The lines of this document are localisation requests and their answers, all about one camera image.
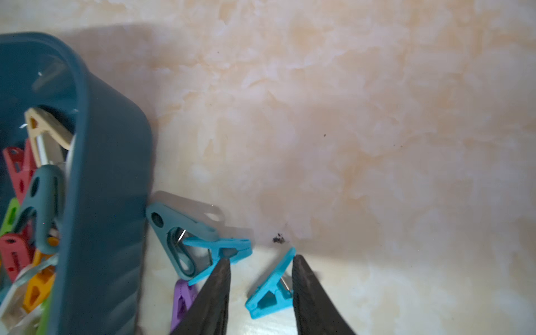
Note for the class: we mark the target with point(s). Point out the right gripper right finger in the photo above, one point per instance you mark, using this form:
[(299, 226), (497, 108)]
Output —
[(314, 311)]

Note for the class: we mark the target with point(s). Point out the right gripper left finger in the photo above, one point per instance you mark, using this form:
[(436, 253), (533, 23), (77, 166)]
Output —
[(209, 312)]

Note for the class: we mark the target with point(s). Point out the dark teal clothespin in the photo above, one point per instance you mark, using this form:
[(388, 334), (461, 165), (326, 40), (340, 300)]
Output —
[(169, 225)]

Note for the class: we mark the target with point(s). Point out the orange clothespin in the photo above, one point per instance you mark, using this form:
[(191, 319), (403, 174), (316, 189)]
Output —
[(40, 284)]

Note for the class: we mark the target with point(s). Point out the crimson clothespin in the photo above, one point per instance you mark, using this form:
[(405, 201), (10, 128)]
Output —
[(16, 254)]

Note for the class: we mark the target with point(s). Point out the beige clothespin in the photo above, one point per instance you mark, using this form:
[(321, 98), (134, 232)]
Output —
[(48, 137)]

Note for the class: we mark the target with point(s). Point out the pink clothespin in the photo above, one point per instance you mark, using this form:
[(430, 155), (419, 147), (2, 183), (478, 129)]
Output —
[(21, 167)]

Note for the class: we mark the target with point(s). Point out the dark teal storage box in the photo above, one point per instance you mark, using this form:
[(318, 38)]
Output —
[(100, 253)]

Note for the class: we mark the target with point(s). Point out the green clothespin in box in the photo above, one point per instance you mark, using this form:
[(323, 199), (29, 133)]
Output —
[(10, 216)]

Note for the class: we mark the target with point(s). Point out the purple clothespin in pile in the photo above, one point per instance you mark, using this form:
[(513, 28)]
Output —
[(183, 299)]

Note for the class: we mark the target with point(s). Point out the slate clothespin in pile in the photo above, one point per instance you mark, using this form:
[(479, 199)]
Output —
[(44, 205)]

